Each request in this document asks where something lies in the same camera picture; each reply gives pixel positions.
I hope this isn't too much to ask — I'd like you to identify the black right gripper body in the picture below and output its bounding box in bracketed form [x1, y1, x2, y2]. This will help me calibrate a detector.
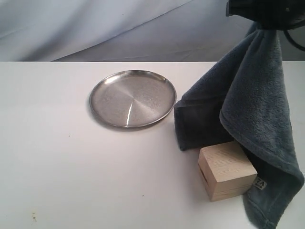
[226, 0, 305, 31]

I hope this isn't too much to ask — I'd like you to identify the grey-blue fleece towel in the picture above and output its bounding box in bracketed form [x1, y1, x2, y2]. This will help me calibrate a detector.
[174, 23, 305, 229]

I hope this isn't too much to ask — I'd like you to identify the light wooden cube block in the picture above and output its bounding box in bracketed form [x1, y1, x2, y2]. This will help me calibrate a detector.
[198, 141, 257, 202]

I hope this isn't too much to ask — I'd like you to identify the round stainless steel plate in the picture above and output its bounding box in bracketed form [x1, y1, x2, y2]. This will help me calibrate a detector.
[89, 70, 177, 128]

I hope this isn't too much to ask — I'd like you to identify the white backdrop cloth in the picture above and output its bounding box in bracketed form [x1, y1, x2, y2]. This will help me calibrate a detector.
[0, 0, 305, 62]

